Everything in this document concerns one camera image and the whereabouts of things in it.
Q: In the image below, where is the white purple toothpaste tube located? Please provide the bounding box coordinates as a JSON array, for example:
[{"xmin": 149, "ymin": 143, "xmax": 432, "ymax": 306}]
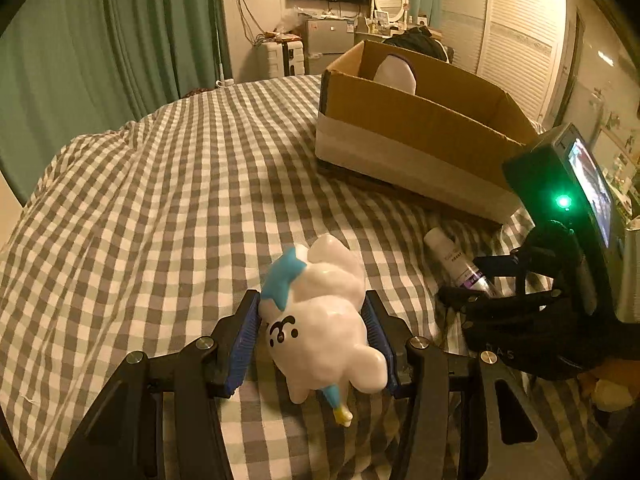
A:
[{"xmin": 423, "ymin": 228, "xmax": 497, "ymax": 297}]

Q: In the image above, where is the white cartoon figurine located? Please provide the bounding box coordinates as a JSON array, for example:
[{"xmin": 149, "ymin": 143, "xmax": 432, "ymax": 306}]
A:
[{"xmin": 258, "ymin": 233, "xmax": 387, "ymax": 427}]

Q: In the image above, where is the white sock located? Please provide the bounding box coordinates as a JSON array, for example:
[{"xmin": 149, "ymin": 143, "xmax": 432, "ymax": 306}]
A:
[{"xmin": 373, "ymin": 55, "xmax": 416, "ymax": 96}]

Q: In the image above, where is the brown cardboard box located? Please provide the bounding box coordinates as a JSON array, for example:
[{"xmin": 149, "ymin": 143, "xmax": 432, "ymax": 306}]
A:
[{"xmin": 314, "ymin": 41, "xmax": 537, "ymax": 224}]

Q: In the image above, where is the grey white checked bedspread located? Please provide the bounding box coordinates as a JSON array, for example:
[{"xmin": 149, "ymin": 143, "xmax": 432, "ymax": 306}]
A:
[{"xmin": 1, "ymin": 76, "xmax": 533, "ymax": 479}]

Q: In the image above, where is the white louvred wardrobe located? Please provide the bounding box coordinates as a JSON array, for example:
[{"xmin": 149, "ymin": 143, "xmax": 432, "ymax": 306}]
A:
[{"xmin": 440, "ymin": 0, "xmax": 566, "ymax": 122}]

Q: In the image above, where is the chair with black clothes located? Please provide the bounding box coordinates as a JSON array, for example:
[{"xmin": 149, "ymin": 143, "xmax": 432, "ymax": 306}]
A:
[{"xmin": 383, "ymin": 26, "xmax": 450, "ymax": 63}]

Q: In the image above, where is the white dressing table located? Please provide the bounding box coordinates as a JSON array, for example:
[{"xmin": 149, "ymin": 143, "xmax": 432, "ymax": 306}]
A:
[{"xmin": 354, "ymin": 32, "xmax": 390, "ymax": 44}]

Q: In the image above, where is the silver mini fridge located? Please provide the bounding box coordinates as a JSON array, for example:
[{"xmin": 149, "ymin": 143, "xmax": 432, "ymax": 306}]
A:
[{"xmin": 303, "ymin": 18, "xmax": 354, "ymax": 75}]

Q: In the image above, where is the white hard suitcase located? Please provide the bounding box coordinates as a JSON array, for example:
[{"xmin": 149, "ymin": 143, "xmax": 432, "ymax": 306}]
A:
[{"xmin": 257, "ymin": 40, "xmax": 306, "ymax": 79}]

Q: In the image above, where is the large green curtain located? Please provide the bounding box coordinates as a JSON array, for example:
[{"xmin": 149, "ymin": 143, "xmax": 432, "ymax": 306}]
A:
[{"xmin": 1, "ymin": 0, "xmax": 231, "ymax": 203}]

